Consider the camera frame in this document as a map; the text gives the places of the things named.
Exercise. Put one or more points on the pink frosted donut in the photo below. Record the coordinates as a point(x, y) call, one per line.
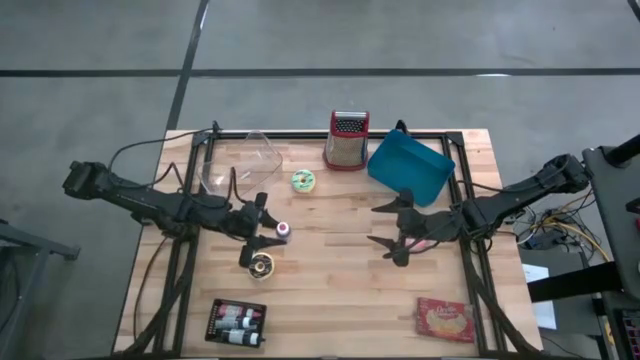
point(422, 244)

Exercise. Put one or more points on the teal plastic bin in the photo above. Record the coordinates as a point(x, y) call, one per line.
point(407, 165)

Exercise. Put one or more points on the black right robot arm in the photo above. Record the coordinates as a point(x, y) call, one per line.
point(510, 197)

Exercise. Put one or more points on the red cracker packet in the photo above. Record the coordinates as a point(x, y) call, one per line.
point(445, 320)

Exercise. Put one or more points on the black metal stand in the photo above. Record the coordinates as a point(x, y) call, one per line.
point(35, 242)

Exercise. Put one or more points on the icing bottle pink cap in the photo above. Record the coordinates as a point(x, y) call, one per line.
point(283, 230)

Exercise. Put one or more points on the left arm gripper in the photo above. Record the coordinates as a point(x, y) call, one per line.
point(245, 220)

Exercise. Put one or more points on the black table frame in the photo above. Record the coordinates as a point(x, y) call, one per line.
point(300, 135)

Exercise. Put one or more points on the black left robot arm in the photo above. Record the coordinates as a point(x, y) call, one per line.
point(150, 202)

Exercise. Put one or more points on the green frosted donut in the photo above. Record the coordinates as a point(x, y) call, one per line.
point(297, 186)

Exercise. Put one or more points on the grey equipment cart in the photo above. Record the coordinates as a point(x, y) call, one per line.
point(615, 225)

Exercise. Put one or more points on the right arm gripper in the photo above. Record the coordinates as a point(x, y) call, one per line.
point(425, 225)

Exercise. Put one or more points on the black perforated basket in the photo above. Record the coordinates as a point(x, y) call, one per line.
point(210, 336)

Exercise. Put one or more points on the red steel box grater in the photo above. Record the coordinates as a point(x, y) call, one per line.
point(346, 145)

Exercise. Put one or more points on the white paper sheet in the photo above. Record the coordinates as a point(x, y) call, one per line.
point(545, 315)

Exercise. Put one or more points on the clear plastic container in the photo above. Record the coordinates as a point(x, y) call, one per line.
point(250, 165)

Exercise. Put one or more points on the chocolate frosted donut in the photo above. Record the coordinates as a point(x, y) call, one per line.
point(269, 267)

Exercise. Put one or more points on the black icing bottle white cap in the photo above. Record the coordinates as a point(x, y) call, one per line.
point(240, 337)
point(235, 323)

